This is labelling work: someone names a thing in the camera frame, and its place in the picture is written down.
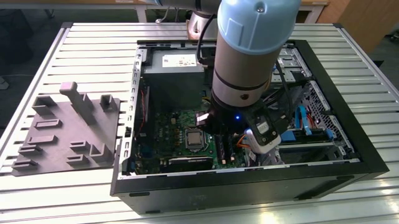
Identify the dark RAM stick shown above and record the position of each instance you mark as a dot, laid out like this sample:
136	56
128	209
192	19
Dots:
231	149
222	147

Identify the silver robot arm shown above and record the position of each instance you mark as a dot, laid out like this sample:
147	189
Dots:
243	58

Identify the silver CPU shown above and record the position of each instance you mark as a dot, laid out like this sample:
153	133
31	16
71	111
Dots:
195	138

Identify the green motherboard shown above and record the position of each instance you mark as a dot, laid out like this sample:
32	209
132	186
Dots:
164	126

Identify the black graphics card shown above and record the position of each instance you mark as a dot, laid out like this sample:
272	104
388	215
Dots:
189	163

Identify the grey power supply unit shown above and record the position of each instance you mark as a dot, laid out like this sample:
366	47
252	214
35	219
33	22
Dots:
171	86

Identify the metal disk bay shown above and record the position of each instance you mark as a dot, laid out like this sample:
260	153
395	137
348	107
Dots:
307	145

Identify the hard disk blue carrier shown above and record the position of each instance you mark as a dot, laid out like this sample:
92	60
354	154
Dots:
311	136

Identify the black PC case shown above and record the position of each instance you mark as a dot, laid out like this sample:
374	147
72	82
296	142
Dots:
218	193

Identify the metal drive cage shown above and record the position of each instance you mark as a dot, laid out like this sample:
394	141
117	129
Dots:
292	70

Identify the grey parts rack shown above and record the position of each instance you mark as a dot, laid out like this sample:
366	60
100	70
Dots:
71	130

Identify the brown wooden cabinet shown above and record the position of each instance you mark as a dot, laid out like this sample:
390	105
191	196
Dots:
358	18

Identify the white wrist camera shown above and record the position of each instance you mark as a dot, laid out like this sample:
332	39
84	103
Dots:
264	137

